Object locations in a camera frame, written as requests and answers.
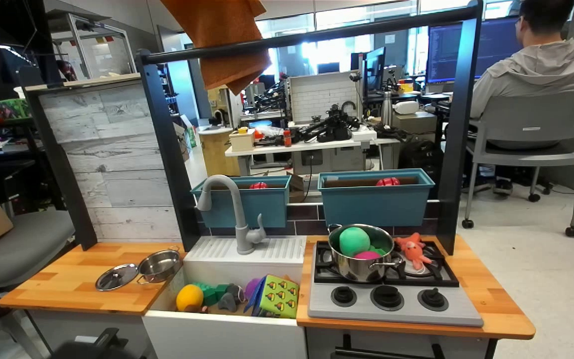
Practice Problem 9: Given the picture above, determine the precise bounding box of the orange terry towel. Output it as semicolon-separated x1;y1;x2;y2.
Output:
158;0;272;95

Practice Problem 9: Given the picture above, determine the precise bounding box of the white office table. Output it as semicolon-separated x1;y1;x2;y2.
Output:
222;135;402;175

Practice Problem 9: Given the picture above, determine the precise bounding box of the teal plastic bin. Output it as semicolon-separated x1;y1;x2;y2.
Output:
316;165;436;228
190;173;294;230

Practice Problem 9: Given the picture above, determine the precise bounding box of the grey toy faucet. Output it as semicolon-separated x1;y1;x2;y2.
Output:
194;173;270;256

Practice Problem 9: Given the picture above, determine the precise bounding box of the black equipment on table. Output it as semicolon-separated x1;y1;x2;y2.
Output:
304;99;362;143

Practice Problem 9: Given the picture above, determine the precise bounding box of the yellow waste bin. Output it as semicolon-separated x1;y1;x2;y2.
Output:
196;125;242;177

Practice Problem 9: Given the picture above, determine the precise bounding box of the green plush ball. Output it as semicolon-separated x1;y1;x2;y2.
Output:
336;224;372;256

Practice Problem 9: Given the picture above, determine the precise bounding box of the white board panel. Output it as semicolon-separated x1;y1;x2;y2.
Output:
284;69;362;125

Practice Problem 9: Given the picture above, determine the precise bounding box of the pink plush ball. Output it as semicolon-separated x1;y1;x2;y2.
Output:
352;248;382;262

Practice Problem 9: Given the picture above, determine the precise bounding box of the stainless steel pot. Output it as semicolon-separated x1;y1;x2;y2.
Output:
324;220;408;284

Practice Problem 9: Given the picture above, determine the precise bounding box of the green patterned cube toy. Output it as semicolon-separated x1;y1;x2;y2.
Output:
256;272;300;318

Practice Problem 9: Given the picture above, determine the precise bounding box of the black stove knob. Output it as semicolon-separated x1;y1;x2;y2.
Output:
370;284;406;310
328;284;358;308
416;286;449;312

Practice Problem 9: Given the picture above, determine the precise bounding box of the green plush toy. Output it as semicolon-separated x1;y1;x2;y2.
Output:
194;280;232;306

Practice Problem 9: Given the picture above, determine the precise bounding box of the pink orange bunny toy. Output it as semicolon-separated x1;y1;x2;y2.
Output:
394;230;432;272

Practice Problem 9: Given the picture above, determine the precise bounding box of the small steel bowl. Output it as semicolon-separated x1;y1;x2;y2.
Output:
137;248;182;282

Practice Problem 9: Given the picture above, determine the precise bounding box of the yellow toy ball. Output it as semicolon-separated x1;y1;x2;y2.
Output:
172;282;206;312

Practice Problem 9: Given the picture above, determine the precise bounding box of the grey stove knob panel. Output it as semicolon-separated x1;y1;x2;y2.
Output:
306;280;483;328

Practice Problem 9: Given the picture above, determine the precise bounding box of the white toy sink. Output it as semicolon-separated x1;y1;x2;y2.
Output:
141;234;308;359

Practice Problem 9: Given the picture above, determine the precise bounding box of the grey wood plank panel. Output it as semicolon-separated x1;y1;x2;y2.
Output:
35;77;182;244

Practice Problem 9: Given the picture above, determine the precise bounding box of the black stove grate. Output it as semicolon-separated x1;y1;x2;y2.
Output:
312;236;461;288

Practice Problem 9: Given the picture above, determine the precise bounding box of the large computer monitor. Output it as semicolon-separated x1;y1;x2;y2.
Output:
424;15;521;87

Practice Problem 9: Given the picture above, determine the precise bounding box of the light wooden shelf board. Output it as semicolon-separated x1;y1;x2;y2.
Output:
23;69;143;95

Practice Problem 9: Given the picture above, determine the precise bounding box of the wooden countertop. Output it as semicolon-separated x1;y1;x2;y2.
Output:
294;234;537;342
0;238;184;316

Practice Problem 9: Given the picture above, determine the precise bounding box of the grey office chair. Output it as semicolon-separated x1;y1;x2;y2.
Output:
459;87;574;238

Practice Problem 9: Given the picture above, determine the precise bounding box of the grey seat cushion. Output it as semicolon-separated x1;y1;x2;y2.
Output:
0;206;75;294

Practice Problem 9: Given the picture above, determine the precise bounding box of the seated person grey hoodie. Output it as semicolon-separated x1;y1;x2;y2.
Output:
467;0;574;121

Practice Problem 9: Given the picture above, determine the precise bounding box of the black metal railing frame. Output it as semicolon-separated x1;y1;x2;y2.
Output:
133;0;483;256

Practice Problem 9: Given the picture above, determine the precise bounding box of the black metal side post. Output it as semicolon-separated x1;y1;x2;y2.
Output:
23;0;99;250

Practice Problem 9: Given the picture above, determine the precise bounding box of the white wire rack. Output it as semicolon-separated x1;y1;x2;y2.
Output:
45;7;139;81

